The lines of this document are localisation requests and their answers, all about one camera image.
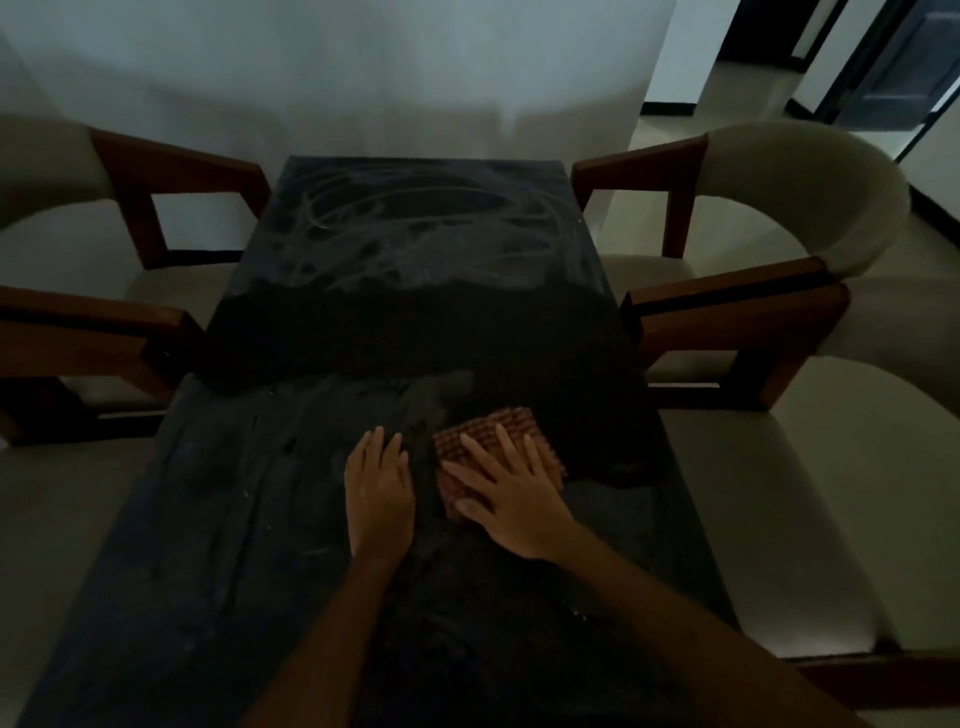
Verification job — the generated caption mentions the person's left forearm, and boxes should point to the person's left forearm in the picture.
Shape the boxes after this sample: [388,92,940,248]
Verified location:
[239,551,406,728]

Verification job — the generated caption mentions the beige cushioned wooden chair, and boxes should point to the beige cushioned wooden chair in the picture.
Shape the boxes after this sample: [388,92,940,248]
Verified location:
[0,112,273,354]
[637,277,960,710]
[0,314,181,728]
[571,119,913,316]

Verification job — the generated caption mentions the person's right forearm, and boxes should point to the person's right forearm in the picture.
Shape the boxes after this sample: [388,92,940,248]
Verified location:
[547,524,871,728]

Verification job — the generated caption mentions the person's right hand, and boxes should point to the person's right hand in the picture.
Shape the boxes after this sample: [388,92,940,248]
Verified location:
[440,427,583,564]

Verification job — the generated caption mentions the brown checkered cleaning cloth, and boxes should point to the brown checkered cleaning cloth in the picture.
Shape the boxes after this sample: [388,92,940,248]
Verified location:
[433,407,565,520]

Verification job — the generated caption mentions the black dining table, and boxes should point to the black dining table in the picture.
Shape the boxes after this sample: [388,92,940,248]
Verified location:
[18,155,740,728]

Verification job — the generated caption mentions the black closed door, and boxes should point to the black closed door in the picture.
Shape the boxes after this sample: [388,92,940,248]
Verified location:
[716,0,826,73]

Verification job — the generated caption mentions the person's left hand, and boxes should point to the person's left hand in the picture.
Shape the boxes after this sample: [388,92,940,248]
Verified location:
[343,427,418,568]

